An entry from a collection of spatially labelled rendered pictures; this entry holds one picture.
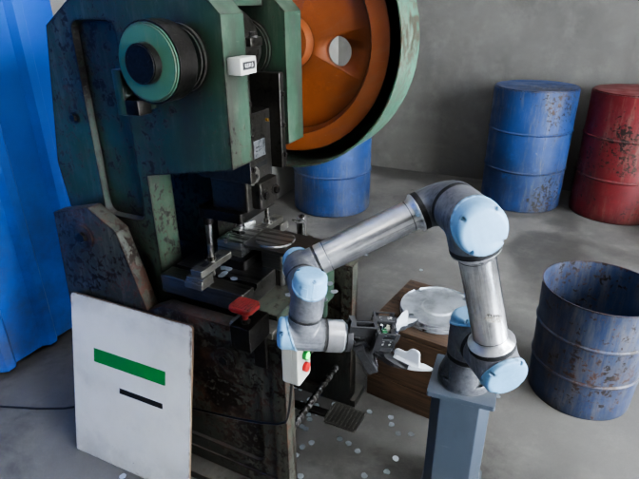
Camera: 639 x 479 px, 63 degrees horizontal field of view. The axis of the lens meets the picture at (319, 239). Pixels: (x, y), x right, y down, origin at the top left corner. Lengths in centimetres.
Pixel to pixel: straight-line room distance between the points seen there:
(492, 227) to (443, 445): 79
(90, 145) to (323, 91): 76
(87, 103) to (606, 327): 181
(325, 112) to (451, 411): 103
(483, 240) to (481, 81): 358
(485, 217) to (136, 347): 115
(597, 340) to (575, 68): 286
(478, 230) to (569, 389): 122
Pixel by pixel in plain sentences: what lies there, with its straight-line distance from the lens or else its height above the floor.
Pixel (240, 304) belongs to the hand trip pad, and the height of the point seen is 76.
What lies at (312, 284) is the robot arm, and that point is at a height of 92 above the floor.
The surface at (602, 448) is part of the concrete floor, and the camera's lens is 223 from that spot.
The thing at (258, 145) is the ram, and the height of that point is 107.
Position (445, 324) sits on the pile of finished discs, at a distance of 197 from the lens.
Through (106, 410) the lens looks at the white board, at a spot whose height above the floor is 20.
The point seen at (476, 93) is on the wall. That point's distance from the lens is 468.
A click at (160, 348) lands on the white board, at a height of 49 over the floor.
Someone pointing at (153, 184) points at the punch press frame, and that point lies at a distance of 160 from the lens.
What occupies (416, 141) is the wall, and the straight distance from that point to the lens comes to 487.
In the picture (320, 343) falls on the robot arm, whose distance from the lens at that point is 117.
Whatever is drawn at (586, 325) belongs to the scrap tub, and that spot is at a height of 42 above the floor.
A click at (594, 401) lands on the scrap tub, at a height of 9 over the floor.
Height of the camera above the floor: 146
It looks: 25 degrees down
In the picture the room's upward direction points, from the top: 1 degrees counter-clockwise
